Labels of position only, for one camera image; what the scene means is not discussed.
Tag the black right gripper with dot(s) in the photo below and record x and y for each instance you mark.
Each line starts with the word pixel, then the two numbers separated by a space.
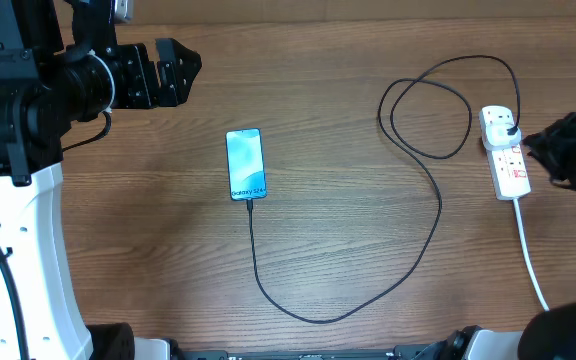
pixel 548 151

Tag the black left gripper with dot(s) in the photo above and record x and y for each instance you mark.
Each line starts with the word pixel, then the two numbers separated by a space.
pixel 175 89

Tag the Samsung Galaxy smartphone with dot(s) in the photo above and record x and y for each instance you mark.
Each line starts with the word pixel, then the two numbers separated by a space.
pixel 247 176

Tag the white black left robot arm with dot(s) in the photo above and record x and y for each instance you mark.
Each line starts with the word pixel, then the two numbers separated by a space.
pixel 46 86

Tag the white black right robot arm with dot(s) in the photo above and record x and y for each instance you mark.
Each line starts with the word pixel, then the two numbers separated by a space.
pixel 552 333

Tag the white charger plug adapter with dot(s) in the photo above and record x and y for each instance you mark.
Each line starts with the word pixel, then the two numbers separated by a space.
pixel 499 136

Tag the white power strip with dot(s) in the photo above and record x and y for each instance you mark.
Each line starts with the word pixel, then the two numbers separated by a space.
pixel 507 166

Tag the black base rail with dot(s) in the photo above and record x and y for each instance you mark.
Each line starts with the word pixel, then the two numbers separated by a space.
pixel 308 355

